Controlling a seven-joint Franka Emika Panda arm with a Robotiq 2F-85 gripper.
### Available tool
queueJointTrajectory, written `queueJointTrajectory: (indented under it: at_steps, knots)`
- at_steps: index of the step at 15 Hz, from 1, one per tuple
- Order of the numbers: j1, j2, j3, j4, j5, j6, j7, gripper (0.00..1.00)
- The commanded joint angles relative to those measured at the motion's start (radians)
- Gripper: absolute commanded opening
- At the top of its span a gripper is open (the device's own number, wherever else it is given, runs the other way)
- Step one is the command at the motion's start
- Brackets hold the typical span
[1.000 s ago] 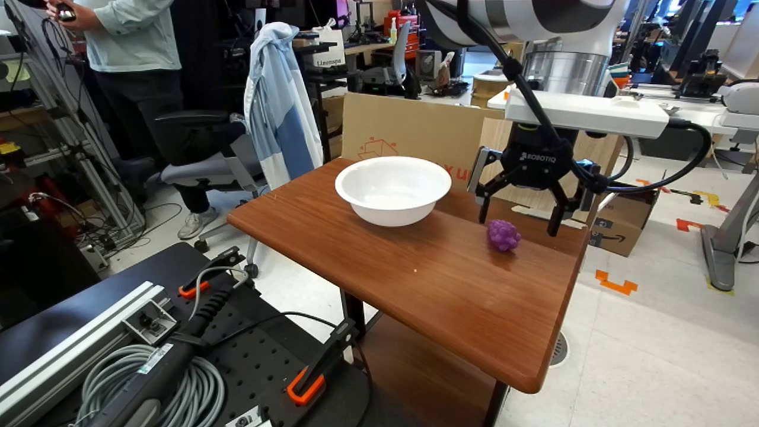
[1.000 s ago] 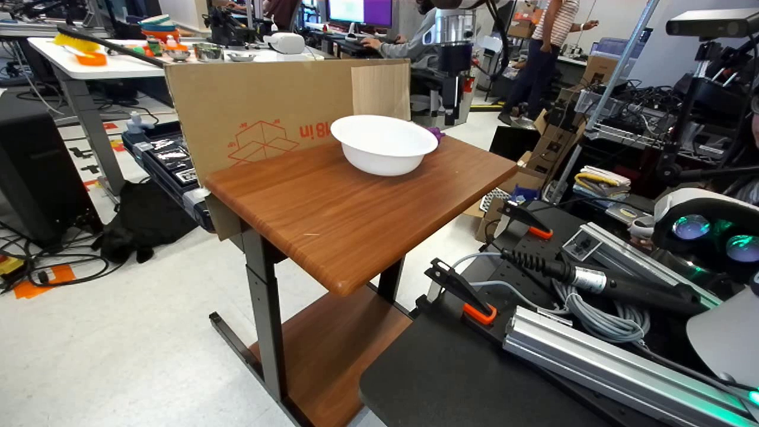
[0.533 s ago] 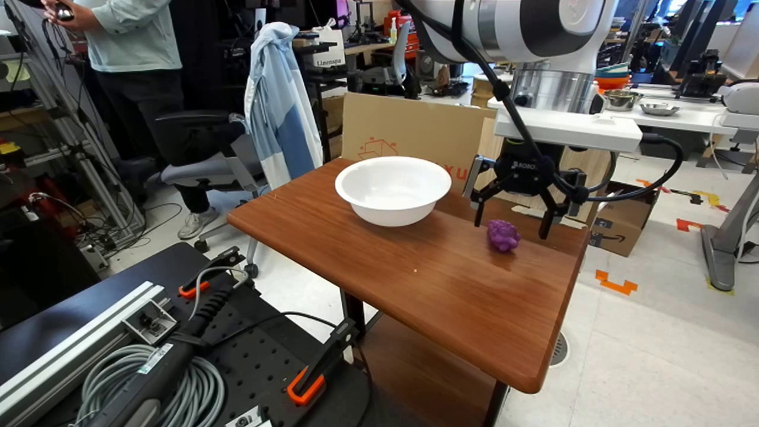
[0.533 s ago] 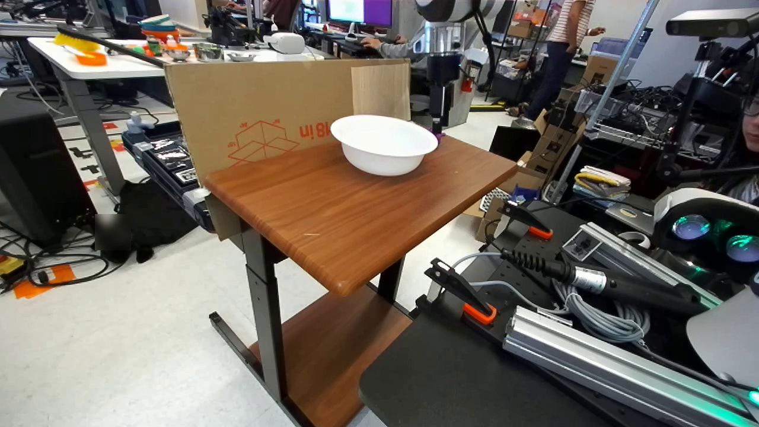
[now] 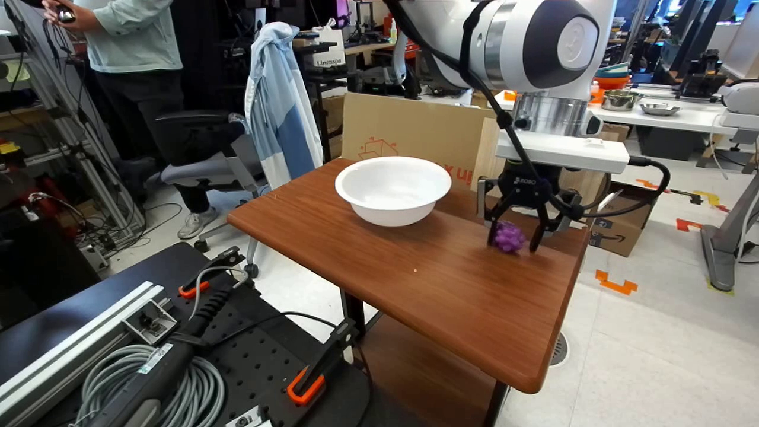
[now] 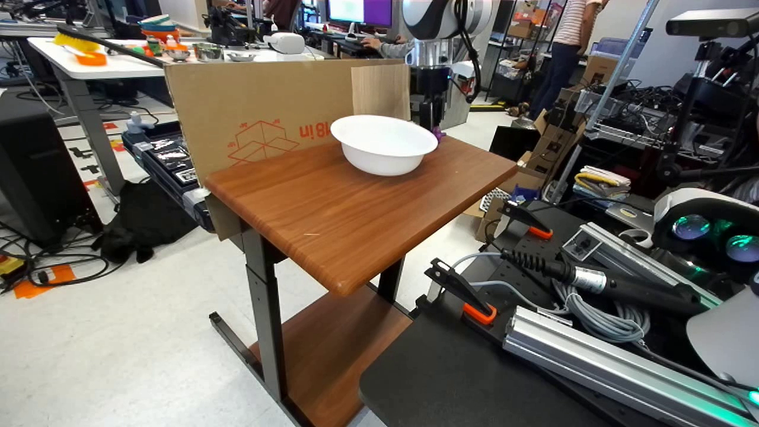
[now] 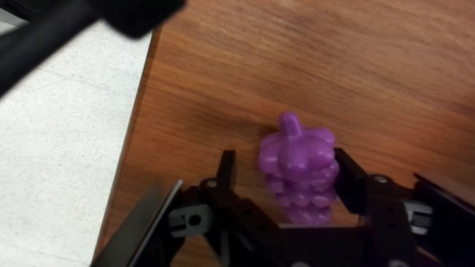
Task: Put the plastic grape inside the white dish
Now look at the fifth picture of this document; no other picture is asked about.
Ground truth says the grey coiled cable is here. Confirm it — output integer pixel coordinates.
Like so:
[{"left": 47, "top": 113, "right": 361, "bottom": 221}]
[{"left": 74, "top": 341, "right": 228, "bottom": 427}]

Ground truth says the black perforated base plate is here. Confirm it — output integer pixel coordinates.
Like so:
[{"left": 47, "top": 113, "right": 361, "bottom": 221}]
[{"left": 0, "top": 241, "right": 375, "bottom": 427}]

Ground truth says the small open cardboard box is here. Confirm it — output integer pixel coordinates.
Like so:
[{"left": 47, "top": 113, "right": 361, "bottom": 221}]
[{"left": 589, "top": 176, "right": 668, "bottom": 258}]

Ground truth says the grey stand base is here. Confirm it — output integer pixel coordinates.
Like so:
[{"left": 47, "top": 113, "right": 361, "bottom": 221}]
[{"left": 697, "top": 168, "right": 759, "bottom": 293}]

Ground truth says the large black orange clamp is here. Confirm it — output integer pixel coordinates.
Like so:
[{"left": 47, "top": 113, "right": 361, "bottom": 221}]
[{"left": 285, "top": 318, "right": 359, "bottom": 410}]

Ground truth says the small black orange clamp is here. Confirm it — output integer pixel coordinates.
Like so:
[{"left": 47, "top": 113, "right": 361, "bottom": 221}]
[{"left": 176, "top": 244, "right": 249, "bottom": 304}]

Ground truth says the person in light shirt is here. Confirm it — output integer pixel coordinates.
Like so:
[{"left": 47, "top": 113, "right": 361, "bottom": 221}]
[{"left": 42, "top": 0, "right": 233, "bottom": 241}]

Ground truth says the orange bowl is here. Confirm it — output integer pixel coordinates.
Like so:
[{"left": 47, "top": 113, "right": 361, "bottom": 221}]
[{"left": 593, "top": 70, "right": 635, "bottom": 92}]

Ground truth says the white background table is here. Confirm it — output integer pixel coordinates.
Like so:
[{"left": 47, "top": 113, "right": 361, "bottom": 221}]
[{"left": 589, "top": 83, "right": 730, "bottom": 137}]

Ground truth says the light plywood board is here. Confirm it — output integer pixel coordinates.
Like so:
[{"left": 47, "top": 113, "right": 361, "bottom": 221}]
[{"left": 470, "top": 113, "right": 628, "bottom": 232}]

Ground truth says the black corrugated hose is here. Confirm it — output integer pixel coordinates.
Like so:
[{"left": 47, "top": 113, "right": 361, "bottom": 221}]
[{"left": 88, "top": 278, "right": 239, "bottom": 427}]

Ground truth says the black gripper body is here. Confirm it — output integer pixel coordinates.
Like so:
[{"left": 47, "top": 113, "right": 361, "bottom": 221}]
[{"left": 485, "top": 158, "right": 577, "bottom": 221}]

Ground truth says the blue and white coat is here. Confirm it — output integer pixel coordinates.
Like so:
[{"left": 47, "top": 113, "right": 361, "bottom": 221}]
[{"left": 239, "top": 22, "right": 327, "bottom": 195}]

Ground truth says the aluminium frame stand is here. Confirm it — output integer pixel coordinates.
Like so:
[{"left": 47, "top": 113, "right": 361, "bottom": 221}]
[{"left": 3, "top": 0, "right": 150, "bottom": 248}]

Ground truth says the deep metal bowl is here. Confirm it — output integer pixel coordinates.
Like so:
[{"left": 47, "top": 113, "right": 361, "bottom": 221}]
[{"left": 599, "top": 89, "right": 637, "bottom": 113}]

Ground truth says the shallow metal bowl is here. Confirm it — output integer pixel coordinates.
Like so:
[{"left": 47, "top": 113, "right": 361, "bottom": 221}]
[{"left": 637, "top": 98, "right": 681, "bottom": 118}]

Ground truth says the large brown cardboard sheet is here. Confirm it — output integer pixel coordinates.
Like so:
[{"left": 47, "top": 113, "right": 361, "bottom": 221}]
[{"left": 338, "top": 89, "right": 495, "bottom": 191}]

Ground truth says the white plastic bowl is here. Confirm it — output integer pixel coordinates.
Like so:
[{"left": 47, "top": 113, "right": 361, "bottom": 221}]
[{"left": 331, "top": 155, "right": 455, "bottom": 231}]

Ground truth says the aluminium profile rail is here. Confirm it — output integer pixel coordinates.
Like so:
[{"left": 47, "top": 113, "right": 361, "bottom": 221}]
[{"left": 0, "top": 280, "right": 168, "bottom": 417}]

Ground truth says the purple plastic grape bunch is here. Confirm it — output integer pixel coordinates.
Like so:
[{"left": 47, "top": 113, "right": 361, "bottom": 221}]
[{"left": 489, "top": 221, "right": 526, "bottom": 255}]

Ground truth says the white wrist mounting plate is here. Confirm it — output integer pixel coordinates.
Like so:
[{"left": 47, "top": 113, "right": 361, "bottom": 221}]
[{"left": 494, "top": 129, "right": 634, "bottom": 178}]

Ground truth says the black office chair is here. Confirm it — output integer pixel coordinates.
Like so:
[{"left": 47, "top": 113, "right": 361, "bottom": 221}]
[{"left": 151, "top": 107, "right": 266, "bottom": 241}]

